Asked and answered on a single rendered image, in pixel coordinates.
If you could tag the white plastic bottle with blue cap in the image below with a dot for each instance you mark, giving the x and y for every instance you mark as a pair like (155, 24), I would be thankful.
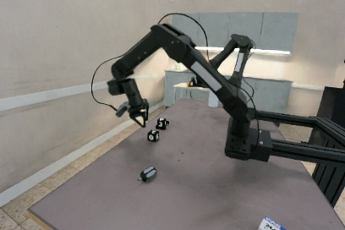
(212, 100)

